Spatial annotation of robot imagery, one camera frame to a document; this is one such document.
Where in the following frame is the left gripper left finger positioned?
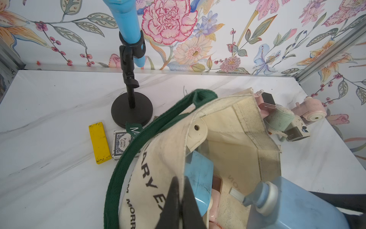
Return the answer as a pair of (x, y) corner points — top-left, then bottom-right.
(155, 177), (180, 229)

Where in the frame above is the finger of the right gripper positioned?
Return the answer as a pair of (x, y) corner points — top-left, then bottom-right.
(310, 191), (366, 213)

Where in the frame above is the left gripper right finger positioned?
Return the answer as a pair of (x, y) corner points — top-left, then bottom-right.
(182, 177), (206, 229)

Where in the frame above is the light blue pencil sharpener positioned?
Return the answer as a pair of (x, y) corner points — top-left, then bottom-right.
(185, 151), (214, 216)

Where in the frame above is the blue cube pencil sharpener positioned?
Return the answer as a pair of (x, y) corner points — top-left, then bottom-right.
(229, 177), (350, 229)

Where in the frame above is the cream green tote bag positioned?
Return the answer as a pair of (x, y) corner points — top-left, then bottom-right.
(104, 88), (281, 229)

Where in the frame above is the pink round pencil sharpener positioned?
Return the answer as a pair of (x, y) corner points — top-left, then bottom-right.
(292, 96), (327, 125)

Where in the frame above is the mint green pencil sharpener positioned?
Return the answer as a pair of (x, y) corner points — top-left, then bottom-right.
(264, 106), (295, 139)

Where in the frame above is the small pink pencil sharpener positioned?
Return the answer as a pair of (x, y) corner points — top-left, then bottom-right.
(254, 90), (276, 119)

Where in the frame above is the pink square pencil sharpener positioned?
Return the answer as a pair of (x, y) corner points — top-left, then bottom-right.
(209, 174), (223, 223)

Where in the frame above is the cream round pencil sharpener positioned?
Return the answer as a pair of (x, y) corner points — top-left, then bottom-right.
(186, 118), (208, 153)

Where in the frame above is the yellow rectangular block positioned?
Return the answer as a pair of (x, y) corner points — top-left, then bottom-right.
(89, 122), (112, 165)

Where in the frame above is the blue playing card box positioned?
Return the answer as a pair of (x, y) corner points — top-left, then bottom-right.
(112, 130), (139, 160)

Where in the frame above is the black microphone stand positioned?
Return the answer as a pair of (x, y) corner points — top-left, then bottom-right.
(111, 32), (153, 129)

